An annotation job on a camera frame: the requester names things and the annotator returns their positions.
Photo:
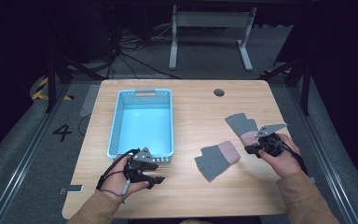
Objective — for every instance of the grey and pink fingerless glove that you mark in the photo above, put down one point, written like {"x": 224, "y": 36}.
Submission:
{"x": 240, "y": 123}
{"x": 213, "y": 161}

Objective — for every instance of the person's right hand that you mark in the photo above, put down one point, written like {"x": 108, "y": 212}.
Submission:
{"x": 284, "y": 163}

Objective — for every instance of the grey floor tape strip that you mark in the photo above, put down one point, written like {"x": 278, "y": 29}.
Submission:
{"x": 90, "y": 99}

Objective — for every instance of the aluminium floor rail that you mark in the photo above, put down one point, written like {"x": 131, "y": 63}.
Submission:
{"x": 28, "y": 149}
{"x": 323, "y": 161}

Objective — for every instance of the black metal stand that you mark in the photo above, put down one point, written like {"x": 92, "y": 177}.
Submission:
{"x": 51, "y": 84}
{"x": 306, "y": 87}

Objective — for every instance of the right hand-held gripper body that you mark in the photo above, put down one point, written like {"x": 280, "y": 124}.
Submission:
{"x": 270, "y": 144}

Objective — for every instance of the light blue plastic basket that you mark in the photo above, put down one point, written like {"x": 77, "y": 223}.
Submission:
{"x": 143, "y": 124}

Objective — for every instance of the person's left hand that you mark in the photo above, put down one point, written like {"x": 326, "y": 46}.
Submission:
{"x": 116, "y": 182}

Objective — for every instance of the white metal table frame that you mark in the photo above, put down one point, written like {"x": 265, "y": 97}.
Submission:
{"x": 213, "y": 19}

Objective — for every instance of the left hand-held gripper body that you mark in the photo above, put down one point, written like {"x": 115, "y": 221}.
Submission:
{"x": 136, "y": 169}

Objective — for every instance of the yellow and black floor tape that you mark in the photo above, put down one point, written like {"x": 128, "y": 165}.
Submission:
{"x": 40, "y": 91}

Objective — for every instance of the small grey floor bracket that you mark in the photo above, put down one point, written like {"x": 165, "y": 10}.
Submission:
{"x": 74, "y": 188}

